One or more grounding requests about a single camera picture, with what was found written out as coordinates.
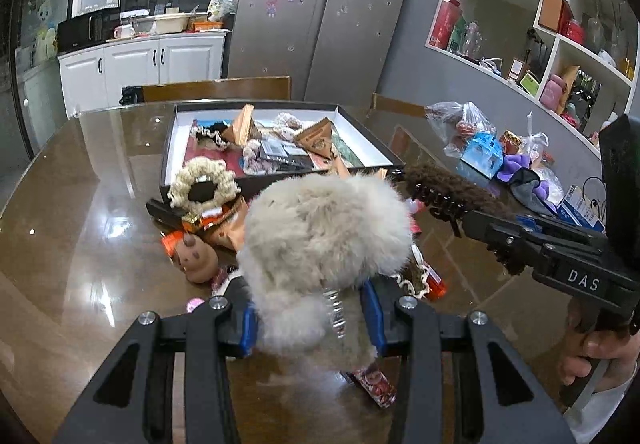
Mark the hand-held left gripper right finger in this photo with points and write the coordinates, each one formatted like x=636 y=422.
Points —
x=375 y=324

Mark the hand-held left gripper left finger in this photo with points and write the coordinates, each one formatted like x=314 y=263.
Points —
x=248 y=329

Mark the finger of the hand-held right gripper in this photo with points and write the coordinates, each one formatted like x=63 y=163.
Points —
x=565 y=234
x=500 y=231

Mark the brown fuzzy hair claw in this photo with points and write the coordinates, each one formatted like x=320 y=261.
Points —
x=450 y=186

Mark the grey fluffy hair claw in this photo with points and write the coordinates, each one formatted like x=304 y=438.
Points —
x=325 y=244

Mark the white knitted scrunchie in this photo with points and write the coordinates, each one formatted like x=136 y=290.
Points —
x=260 y=156

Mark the black shallow box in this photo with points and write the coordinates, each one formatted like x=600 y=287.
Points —
x=170 y=158

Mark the brown triangular snack packet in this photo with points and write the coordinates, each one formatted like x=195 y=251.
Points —
x=315 y=138
x=225 y=224
x=242 y=126

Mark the black and cream scrunchie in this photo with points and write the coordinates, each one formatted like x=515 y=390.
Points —
x=210 y=136

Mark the person's right forearm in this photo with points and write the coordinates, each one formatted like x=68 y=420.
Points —
x=610 y=404

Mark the glossy brown desktop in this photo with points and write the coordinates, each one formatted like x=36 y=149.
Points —
x=75 y=249

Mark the person's right hand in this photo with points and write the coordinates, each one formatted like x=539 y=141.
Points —
x=612 y=349

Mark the blue and white box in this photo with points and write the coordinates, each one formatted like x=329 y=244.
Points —
x=580 y=209

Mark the grey cloth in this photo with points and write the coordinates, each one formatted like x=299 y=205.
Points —
x=525 y=191

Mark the purple plush toy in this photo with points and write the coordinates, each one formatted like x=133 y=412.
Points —
x=547 y=184

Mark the red snack stick packet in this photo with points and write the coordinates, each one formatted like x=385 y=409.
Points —
x=375 y=386

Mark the brown plush toy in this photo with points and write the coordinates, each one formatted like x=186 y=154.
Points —
x=195 y=259

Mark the small clear plastic bag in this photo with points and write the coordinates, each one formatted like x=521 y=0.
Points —
x=535 y=138

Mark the pink pouch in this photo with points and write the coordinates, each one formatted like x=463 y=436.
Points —
x=552 y=92

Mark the cream bobble scrunchie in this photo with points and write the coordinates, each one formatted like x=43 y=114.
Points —
x=180 y=189

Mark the wooden chair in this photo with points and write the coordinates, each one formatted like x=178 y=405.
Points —
x=215 y=88
x=400 y=106

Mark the black foil packet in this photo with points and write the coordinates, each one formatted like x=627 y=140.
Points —
x=282 y=153

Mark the green box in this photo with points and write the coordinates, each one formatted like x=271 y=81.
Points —
x=457 y=36

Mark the red jar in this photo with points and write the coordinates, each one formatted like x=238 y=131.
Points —
x=575 y=31

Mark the pale pink scrunchie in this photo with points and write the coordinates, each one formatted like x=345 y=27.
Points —
x=289 y=121

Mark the red gift box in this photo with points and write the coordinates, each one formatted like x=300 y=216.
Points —
x=442 y=23

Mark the brown cardboard box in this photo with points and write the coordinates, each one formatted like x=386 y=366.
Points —
x=552 y=12

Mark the wooden chair back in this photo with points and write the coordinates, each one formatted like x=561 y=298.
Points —
x=215 y=88

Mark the white kitchen cabinet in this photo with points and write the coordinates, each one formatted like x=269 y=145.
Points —
x=140 y=68

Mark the silver refrigerator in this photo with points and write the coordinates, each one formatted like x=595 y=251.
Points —
x=320 y=13

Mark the cream plastic basin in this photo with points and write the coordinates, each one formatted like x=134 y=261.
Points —
x=170 y=23

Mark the white mug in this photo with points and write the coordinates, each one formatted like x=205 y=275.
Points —
x=124 y=32

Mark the plastic bag of groceries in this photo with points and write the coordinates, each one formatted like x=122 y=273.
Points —
x=222 y=1

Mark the black microwave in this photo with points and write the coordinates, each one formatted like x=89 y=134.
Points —
x=87 y=31

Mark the glass door with stickers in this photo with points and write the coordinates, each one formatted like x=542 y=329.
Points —
x=35 y=23

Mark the white wall shelf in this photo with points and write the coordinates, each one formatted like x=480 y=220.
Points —
x=545 y=53

